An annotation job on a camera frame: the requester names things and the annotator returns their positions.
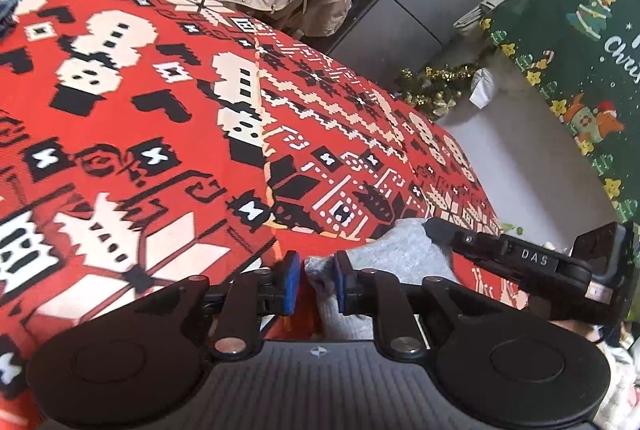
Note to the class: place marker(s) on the green christmas wall cloth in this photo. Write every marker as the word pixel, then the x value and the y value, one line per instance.
pixel 575 60

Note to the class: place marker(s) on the white hanging cloth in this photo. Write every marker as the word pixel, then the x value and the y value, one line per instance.
pixel 482 90

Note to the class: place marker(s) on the folded blue jeans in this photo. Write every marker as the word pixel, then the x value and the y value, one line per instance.
pixel 7 12

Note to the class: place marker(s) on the small christmas tree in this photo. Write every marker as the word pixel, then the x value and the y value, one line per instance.
pixel 435 85

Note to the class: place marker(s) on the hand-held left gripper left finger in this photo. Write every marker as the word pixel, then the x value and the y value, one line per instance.
pixel 291 285

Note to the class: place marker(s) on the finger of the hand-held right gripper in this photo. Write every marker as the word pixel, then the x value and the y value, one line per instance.
pixel 465 241
pixel 515 282

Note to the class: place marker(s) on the red patterned blanket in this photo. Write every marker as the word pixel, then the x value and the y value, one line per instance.
pixel 150 135

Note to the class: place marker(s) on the grey sweater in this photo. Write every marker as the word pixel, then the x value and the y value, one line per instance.
pixel 400 250

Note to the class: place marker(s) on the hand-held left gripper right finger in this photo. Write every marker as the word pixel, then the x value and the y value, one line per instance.
pixel 342 282

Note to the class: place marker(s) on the green artificial plant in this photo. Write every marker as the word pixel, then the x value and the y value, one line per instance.
pixel 512 228

